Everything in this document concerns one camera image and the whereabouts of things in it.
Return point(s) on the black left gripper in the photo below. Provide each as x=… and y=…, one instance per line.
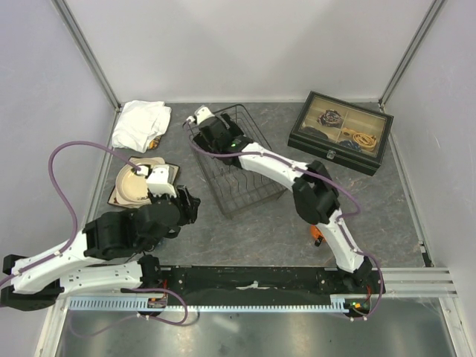
x=190, y=209

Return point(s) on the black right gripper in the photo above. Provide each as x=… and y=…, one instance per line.
x=233, y=128

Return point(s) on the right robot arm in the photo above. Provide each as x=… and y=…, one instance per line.
x=314, y=193

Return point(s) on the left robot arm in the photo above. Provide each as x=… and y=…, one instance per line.
x=112, y=252

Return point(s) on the white crumpled cloth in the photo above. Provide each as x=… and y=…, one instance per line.
x=139, y=123

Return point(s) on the black glass-lid jewelry box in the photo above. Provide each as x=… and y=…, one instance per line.
x=341, y=132

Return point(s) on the orange plastic mug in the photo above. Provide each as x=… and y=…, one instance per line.
x=317, y=235

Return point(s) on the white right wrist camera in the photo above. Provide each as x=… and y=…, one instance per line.
x=202, y=114

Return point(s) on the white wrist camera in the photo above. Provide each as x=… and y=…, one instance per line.
x=160, y=181
x=202, y=114

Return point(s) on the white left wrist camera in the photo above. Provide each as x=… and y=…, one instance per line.
x=160, y=181

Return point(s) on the black wire dish rack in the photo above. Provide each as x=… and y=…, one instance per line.
x=234, y=190

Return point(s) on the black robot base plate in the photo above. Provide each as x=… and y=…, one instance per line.
x=258, y=285

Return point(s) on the blue slotted cable duct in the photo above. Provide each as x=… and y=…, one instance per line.
x=145, y=304

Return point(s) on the aluminium frame rail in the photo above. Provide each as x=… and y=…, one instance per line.
x=84, y=47

